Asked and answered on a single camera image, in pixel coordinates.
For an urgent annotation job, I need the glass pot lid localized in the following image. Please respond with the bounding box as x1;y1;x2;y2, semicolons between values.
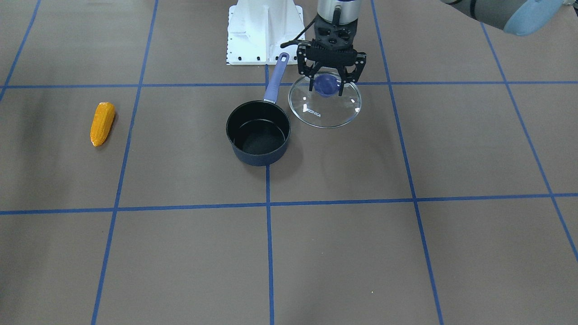
288;71;363;128

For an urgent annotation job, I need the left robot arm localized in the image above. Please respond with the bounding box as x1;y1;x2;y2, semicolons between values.
281;0;563;94

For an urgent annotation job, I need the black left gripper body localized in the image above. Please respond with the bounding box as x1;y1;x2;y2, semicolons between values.
297;16;367;75

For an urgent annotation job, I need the yellow corn cob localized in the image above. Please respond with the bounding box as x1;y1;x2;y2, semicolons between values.
89;102;116;147

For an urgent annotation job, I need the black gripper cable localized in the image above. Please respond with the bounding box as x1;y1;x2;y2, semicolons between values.
280;14;319;49

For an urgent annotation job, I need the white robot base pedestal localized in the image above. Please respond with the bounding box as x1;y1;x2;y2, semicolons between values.
226;0;305;65

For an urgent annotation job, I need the dark blue saucepan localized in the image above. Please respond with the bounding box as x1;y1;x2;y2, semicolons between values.
226;53;291;167

